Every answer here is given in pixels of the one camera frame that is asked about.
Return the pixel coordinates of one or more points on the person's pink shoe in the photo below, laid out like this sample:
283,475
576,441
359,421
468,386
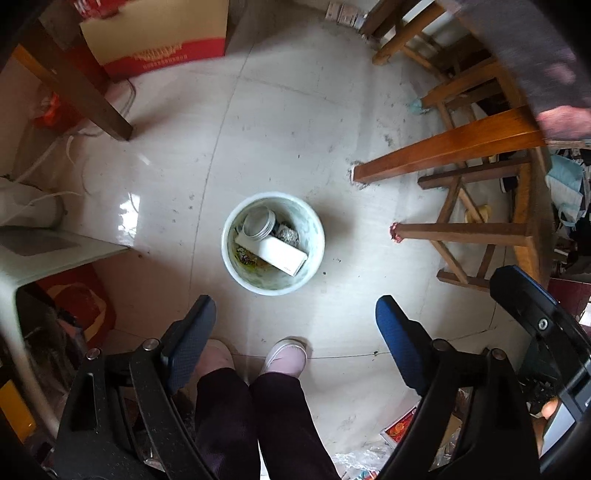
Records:
286,357
217,355

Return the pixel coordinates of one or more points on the red plastic bag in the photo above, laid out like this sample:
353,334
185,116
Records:
78,300
53,113

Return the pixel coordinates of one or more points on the person's right pink shoe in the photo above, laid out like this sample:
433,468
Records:
286,357

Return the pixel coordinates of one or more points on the white plastic waste bin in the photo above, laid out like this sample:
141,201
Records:
310,230

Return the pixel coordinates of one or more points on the red and tan cardboard box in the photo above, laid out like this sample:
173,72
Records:
152,32

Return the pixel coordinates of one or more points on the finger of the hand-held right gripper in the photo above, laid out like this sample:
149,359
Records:
521,295

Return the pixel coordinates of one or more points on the person's left leg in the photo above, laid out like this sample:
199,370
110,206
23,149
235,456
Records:
226,415

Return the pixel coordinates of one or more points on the person's leg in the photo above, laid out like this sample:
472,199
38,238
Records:
286,424
226,415

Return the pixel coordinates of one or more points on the yellow green wrapper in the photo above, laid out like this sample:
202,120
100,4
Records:
247,261

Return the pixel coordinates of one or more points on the person's right leg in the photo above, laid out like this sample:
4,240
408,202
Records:
286,424

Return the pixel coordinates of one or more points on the white plastic stool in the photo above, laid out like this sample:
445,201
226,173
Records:
46,258

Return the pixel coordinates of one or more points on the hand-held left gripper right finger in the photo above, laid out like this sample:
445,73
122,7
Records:
401,348

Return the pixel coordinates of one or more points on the dark wooden table leg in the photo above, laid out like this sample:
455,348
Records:
78,78

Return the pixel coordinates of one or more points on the wooden stool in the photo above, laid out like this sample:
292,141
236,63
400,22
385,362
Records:
415,27
461,229

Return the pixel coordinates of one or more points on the long white box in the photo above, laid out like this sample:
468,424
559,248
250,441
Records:
277,256

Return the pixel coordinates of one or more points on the white bag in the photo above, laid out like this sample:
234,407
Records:
27,203

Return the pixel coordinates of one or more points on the light blue plastic bag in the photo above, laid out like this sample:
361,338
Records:
565,177

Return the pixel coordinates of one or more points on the person's right hand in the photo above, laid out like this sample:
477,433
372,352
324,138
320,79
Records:
551,408

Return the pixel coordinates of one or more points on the clear plastic wrap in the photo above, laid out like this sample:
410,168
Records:
360,464

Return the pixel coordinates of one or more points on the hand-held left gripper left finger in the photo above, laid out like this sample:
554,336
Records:
189,344

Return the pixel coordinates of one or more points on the silver foil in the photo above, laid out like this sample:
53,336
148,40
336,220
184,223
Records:
288,235

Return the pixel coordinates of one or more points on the red packet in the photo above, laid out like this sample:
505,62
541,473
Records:
401,427

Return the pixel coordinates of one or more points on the person's left pink shoe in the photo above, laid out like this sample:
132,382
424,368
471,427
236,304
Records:
217,355

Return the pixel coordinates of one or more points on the wooden chair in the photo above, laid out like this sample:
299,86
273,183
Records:
461,143

